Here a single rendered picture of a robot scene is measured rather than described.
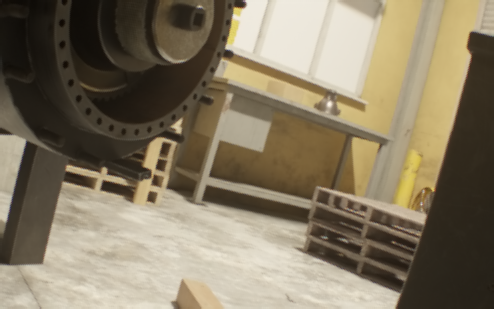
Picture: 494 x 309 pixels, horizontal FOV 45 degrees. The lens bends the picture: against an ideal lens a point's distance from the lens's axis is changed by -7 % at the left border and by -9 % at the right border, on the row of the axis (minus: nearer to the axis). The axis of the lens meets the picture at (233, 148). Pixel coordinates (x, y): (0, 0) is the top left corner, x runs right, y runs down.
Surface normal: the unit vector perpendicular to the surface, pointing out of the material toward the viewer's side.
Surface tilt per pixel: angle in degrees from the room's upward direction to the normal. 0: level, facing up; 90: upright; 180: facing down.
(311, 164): 90
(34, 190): 90
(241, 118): 90
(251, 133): 90
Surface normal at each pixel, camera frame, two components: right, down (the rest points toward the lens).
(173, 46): 0.81, 0.26
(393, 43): 0.49, 0.18
